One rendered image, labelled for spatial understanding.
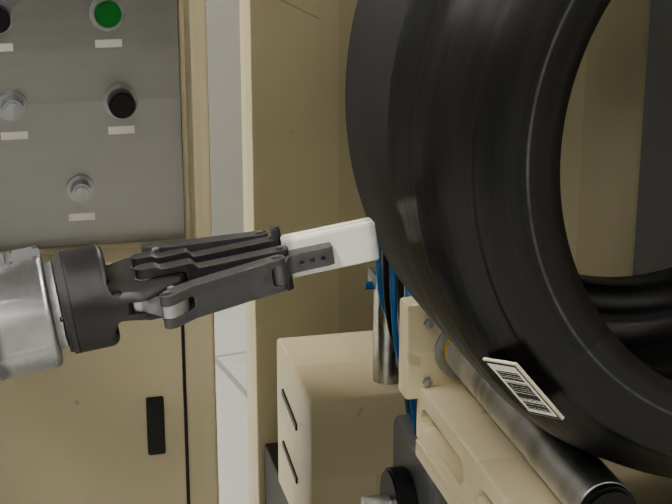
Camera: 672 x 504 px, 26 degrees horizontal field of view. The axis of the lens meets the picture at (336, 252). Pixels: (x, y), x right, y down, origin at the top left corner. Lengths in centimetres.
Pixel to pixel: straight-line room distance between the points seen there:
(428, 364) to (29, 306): 50
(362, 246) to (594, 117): 40
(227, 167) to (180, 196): 251
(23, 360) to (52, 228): 69
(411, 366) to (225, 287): 41
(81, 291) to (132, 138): 68
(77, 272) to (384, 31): 28
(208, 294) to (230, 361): 276
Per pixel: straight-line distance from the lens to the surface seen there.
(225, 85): 418
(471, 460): 128
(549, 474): 117
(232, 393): 359
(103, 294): 103
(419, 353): 140
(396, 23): 106
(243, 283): 103
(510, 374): 104
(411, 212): 103
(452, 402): 138
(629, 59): 142
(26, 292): 102
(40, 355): 104
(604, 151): 143
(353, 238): 108
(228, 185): 424
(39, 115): 168
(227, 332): 397
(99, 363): 172
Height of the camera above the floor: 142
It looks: 18 degrees down
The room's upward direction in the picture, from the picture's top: straight up
